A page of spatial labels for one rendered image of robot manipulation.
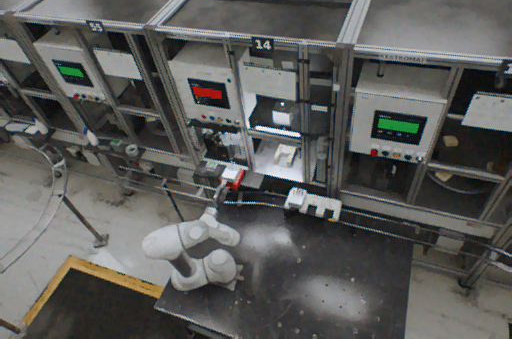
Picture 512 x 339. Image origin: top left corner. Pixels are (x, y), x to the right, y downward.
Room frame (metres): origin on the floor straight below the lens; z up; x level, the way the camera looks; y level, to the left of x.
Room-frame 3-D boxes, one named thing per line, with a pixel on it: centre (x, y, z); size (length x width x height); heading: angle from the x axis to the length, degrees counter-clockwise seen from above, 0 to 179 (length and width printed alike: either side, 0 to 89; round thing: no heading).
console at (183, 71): (1.93, 0.20, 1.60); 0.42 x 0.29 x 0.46; 63
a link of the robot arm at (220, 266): (1.08, 0.35, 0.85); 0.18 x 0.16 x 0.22; 99
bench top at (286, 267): (1.07, -0.08, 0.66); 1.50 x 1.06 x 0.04; 63
